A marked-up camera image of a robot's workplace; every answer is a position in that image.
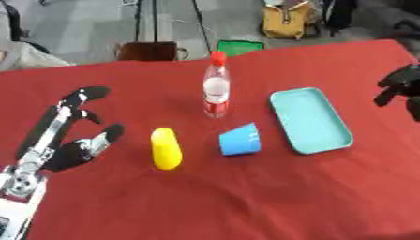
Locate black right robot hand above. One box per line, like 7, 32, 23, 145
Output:
372, 63, 420, 123

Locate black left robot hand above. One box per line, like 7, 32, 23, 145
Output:
14, 85, 127, 173

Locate green box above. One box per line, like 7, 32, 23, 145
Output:
215, 39, 266, 58

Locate teal rectangular tray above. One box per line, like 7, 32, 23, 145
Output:
267, 86, 356, 156

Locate yellow plastic cup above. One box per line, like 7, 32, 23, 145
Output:
149, 127, 184, 171

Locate brown wooden chair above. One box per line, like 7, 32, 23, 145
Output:
112, 40, 190, 62

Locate yellow backpack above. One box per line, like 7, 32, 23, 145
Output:
261, 0, 323, 40

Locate clear bottle with red cap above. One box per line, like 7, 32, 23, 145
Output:
202, 51, 233, 119

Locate black tripod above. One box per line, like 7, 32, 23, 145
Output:
132, 0, 214, 54

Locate blue plastic cup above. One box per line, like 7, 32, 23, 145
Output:
217, 122, 264, 157

